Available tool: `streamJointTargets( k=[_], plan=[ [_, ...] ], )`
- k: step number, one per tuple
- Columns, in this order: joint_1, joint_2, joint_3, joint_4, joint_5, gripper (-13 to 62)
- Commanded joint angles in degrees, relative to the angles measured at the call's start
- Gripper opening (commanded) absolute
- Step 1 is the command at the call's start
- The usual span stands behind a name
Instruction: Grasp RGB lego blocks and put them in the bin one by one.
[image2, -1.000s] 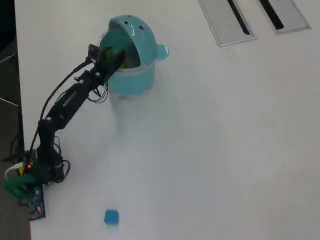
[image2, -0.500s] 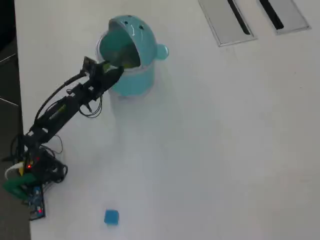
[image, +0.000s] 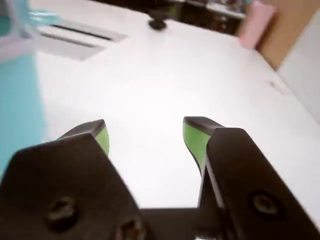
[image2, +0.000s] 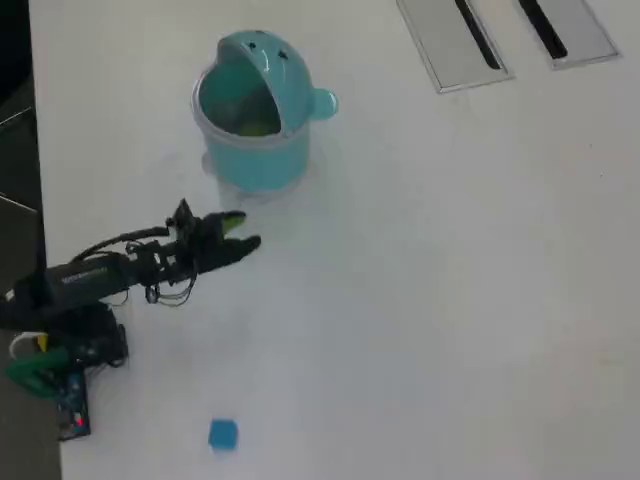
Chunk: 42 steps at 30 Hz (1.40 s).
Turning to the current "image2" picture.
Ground teal whale-shaped bin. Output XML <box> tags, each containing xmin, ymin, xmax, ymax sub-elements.
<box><xmin>189</xmin><ymin>29</ymin><xmax>340</xmax><ymax>206</ymax></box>

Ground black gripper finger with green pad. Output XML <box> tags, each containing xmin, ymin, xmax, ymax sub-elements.
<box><xmin>201</xmin><ymin>211</ymin><xmax>248</xmax><ymax>242</ymax></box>
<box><xmin>206</xmin><ymin>234</ymin><xmax>263</xmax><ymax>274</ymax></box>

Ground white and yellow plastic part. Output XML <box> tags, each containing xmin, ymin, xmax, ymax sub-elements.
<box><xmin>9</xmin><ymin>329</ymin><xmax>50</xmax><ymax>361</ymax></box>

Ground blue lego block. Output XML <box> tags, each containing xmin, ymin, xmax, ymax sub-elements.
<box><xmin>207</xmin><ymin>418</ymin><xmax>240</xmax><ymax>450</ymax></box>

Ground silver table cable hatch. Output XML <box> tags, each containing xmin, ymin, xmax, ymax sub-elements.
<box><xmin>512</xmin><ymin>0</ymin><xmax>623</xmax><ymax>71</ymax></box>
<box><xmin>396</xmin><ymin>0</ymin><xmax>515</xmax><ymax>95</ymax></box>

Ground green table clamp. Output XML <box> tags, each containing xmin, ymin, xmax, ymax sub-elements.
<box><xmin>4</xmin><ymin>347</ymin><xmax>71</xmax><ymax>399</ymax></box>

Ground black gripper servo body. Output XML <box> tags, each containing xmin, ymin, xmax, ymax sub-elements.
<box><xmin>169</xmin><ymin>227</ymin><xmax>226</xmax><ymax>277</ymax></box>

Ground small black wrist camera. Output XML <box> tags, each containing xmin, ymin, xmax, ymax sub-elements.
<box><xmin>166</xmin><ymin>198</ymin><xmax>197</xmax><ymax>241</ymax></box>

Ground thick black camera cable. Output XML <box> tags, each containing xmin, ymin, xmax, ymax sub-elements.
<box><xmin>73</xmin><ymin>226</ymin><xmax>170</xmax><ymax>262</ymax></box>

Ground blue controller circuit board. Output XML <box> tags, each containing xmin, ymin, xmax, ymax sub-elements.
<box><xmin>55</xmin><ymin>372</ymin><xmax>94</xmax><ymax>441</ymax></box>

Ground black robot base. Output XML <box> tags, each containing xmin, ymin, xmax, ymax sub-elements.
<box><xmin>49</xmin><ymin>304</ymin><xmax>129</xmax><ymax>369</ymax></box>

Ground thin black servo wires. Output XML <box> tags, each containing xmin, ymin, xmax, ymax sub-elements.
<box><xmin>142</xmin><ymin>269</ymin><xmax>196</xmax><ymax>307</ymax></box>

